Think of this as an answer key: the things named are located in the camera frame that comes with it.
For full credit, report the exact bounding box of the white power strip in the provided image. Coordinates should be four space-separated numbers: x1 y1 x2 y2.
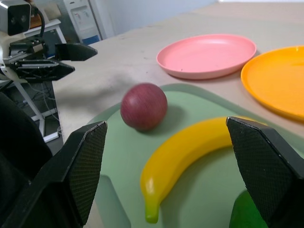
44 131 60 143

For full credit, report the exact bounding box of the orange-yellow plate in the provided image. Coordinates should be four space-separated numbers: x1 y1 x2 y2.
240 46 304 124

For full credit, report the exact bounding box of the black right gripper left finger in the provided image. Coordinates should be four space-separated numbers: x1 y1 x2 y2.
0 121 108 228

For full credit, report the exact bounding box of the green object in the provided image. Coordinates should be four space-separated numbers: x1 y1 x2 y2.
228 190 269 228

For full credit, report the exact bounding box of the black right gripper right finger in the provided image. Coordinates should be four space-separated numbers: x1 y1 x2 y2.
225 116 304 228

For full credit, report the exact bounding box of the pale green plate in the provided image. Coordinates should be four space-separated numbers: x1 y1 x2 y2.
86 83 304 228

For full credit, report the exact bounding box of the dark rounded black shape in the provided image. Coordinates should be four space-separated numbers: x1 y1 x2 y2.
0 91 53 209

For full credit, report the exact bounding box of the red apple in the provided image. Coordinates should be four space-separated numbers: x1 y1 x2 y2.
120 82 169 132

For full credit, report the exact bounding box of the pink plate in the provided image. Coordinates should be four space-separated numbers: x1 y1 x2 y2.
156 34 257 80

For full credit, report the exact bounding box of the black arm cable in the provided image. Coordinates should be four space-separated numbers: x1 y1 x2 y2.
30 4 46 40

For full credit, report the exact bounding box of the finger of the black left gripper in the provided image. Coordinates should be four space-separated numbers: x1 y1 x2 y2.
55 43 98 62
13 59 76 83

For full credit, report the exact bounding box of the yellow banana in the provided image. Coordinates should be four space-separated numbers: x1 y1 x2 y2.
140 116 268 224

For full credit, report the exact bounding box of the white desk frame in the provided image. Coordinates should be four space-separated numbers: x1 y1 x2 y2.
9 18 67 143

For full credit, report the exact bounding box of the white water dispenser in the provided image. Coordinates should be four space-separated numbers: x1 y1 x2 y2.
62 0 108 46

